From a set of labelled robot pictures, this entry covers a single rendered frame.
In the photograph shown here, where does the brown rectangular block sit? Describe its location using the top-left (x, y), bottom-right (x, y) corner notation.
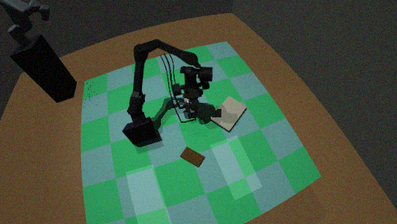
top-left (180, 147), bottom-right (205, 167)

